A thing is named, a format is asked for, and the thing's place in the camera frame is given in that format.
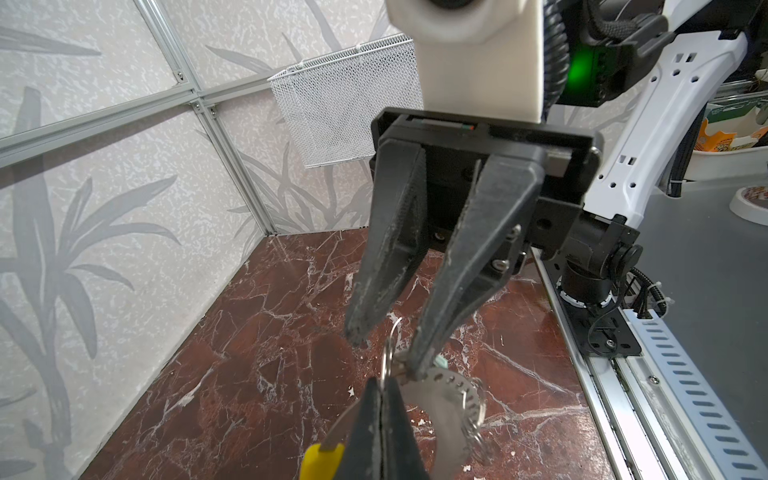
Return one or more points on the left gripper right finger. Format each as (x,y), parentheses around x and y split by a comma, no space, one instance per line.
(401,457)

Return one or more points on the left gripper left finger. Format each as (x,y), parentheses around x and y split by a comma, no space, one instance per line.
(362,458)

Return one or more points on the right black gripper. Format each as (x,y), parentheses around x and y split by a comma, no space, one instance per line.
(416,193)

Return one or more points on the metal arc keyring yellow handle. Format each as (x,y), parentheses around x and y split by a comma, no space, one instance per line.
(454,404)

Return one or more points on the silver key mint cap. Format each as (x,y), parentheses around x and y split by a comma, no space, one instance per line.
(440,362)

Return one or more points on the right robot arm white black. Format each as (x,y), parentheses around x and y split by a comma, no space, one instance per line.
(641,83)

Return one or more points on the white wire mesh basket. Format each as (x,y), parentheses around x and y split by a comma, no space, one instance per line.
(329,102)

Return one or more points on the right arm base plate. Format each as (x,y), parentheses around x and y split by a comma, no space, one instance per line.
(600,329)

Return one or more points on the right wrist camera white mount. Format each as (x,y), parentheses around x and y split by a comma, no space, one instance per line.
(477,58)

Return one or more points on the aluminium front rail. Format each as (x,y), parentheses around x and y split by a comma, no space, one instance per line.
(657,416)

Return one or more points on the aluminium frame crossbar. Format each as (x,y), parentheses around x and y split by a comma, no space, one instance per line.
(188,92)

